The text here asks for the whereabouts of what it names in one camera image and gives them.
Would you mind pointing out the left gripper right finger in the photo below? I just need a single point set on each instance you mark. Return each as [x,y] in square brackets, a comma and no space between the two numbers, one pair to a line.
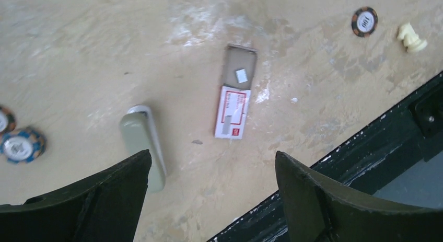
[318,208]

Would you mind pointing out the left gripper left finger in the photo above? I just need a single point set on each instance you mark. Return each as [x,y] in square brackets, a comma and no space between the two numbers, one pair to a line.
[105,206]

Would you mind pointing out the grey staple strip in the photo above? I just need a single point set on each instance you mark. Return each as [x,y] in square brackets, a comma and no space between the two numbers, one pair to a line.
[241,76]

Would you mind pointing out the red staple box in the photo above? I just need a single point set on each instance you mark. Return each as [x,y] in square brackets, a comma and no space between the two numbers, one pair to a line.
[234,97]

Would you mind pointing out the cream chess piece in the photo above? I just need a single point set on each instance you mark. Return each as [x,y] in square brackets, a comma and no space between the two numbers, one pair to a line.
[411,40]

